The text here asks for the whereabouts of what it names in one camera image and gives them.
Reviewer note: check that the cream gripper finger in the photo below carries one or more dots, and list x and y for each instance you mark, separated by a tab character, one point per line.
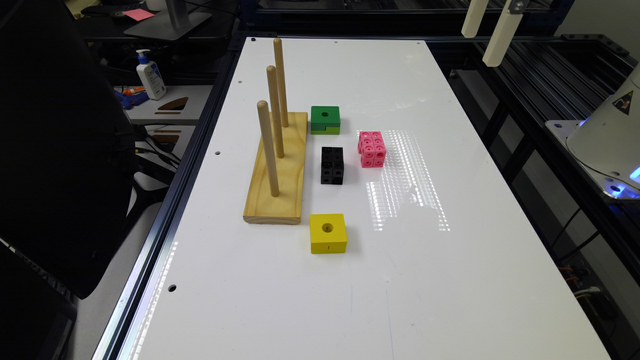
504	32
473	19

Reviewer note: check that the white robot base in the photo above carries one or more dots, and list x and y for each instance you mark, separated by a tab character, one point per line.
606	144

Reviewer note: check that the pink cube block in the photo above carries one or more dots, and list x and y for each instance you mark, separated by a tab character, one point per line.
372	149

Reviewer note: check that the green block with hole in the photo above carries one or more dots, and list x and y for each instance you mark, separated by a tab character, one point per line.
325	120

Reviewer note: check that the far wooden peg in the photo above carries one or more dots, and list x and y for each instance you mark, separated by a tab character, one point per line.
281	83

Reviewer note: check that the wooden peg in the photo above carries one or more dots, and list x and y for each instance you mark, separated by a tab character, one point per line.
268	146
281	83
275	111

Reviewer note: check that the black cube block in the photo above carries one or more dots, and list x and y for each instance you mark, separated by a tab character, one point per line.
332	165

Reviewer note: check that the middle wooden peg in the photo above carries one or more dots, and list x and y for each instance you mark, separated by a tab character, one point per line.
275	111

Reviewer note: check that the near wooden peg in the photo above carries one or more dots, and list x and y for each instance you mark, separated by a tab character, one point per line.
268	146

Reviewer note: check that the yellow block with hole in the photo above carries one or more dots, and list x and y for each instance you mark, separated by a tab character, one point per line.
328	233

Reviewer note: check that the wooden base board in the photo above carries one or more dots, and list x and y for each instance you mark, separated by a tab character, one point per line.
263	208

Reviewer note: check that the silver monitor stand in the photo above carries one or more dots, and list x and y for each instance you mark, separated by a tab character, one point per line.
171	21

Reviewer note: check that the white lotion pump bottle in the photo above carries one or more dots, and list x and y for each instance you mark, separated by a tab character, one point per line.
150	76

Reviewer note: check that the pink sticky note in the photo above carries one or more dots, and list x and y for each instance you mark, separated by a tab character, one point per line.
138	14

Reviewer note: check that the blue tool on desk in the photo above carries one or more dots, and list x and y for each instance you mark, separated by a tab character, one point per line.
128	101

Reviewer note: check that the black office chair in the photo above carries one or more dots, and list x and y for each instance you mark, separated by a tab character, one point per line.
67	147

